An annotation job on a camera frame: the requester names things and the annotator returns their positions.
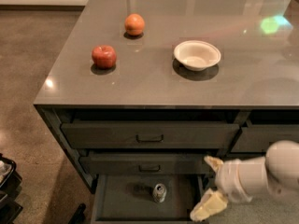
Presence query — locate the top right grey drawer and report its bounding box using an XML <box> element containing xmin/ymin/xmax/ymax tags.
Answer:
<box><xmin>232</xmin><ymin>124</ymin><xmax>299</xmax><ymax>153</ymax></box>

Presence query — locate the red apple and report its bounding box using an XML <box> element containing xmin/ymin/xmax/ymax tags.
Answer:
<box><xmin>92</xmin><ymin>45</ymin><xmax>117</xmax><ymax>69</ymax></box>

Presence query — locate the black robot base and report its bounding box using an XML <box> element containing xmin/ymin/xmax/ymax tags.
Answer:
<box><xmin>0</xmin><ymin>155</ymin><xmax>22</xmax><ymax>224</ymax></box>

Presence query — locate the silver 7up can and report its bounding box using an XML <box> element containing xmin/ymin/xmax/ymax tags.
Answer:
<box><xmin>152</xmin><ymin>183</ymin><xmax>167</xmax><ymax>203</ymax></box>

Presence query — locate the top left grey drawer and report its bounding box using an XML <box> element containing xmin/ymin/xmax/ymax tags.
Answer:
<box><xmin>61</xmin><ymin>121</ymin><xmax>239</xmax><ymax>148</ymax></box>

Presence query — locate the grey counter cabinet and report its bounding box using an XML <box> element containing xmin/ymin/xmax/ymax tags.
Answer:
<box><xmin>34</xmin><ymin>0</ymin><xmax>299</xmax><ymax>189</ymax></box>

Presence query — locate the middle right grey drawer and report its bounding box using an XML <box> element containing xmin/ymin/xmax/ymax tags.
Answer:
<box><xmin>218</xmin><ymin>153</ymin><xmax>272</xmax><ymax>175</ymax></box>

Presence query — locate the bottom left open drawer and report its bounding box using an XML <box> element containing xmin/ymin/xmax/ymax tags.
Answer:
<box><xmin>91</xmin><ymin>175</ymin><xmax>203</xmax><ymax>224</ymax></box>

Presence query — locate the middle left grey drawer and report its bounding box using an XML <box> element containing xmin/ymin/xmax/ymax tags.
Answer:
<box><xmin>79</xmin><ymin>152</ymin><xmax>211</xmax><ymax>175</ymax></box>

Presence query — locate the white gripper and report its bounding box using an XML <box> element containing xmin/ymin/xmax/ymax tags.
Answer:
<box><xmin>190</xmin><ymin>156</ymin><xmax>268</xmax><ymax>222</ymax></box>

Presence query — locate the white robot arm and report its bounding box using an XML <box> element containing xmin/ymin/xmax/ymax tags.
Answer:
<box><xmin>190</xmin><ymin>140</ymin><xmax>299</xmax><ymax>222</ymax></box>

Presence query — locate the orange fruit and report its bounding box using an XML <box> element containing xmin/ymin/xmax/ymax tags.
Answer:
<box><xmin>124</xmin><ymin>13</ymin><xmax>145</xmax><ymax>36</ymax></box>

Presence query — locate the grey drawer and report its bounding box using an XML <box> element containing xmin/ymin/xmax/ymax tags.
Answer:
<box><xmin>218</xmin><ymin>153</ymin><xmax>272</xmax><ymax>175</ymax></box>
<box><xmin>232</xmin><ymin>124</ymin><xmax>299</xmax><ymax>153</ymax></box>
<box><xmin>79</xmin><ymin>152</ymin><xmax>211</xmax><ymax>175</ymax></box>
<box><xmin>61</xmin><ymin>121</ymin><xmax>239</xmax><ymax>148</ymax></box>

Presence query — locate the white paper bowl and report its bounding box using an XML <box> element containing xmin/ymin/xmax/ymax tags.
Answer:
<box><xmin>174</xmin><ymin>40</ymin><xmax>221</xmax><ymax>71</ymax></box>

